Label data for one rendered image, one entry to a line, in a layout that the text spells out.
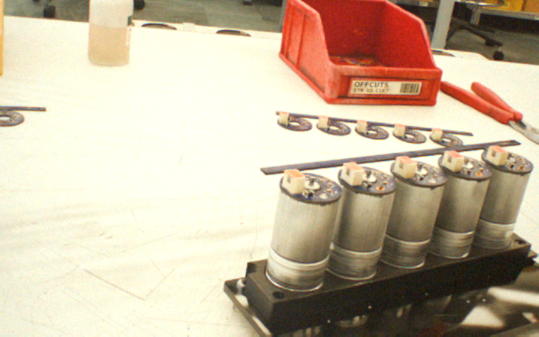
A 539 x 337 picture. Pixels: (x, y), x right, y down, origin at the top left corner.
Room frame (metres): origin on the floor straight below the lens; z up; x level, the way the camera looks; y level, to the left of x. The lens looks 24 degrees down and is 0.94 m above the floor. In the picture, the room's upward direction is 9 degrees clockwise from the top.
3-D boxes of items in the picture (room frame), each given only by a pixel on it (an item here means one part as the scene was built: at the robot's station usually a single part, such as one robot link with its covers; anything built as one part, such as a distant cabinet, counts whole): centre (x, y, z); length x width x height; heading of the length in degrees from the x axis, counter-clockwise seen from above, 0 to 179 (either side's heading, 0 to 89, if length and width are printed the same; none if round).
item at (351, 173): (0.28, -0.03, 0.82); 0.01 x 0.01 x 0.01; 33
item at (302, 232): (0.27, -0.02, 0.79); 0.02 x 0.02 x 0.05
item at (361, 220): (0.28, -0.04, 0.79); 0.02 x 0.02 x 0.05
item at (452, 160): (0.31, -0.08, 0.82); 0.01 x 0.01 x 0.01; 33
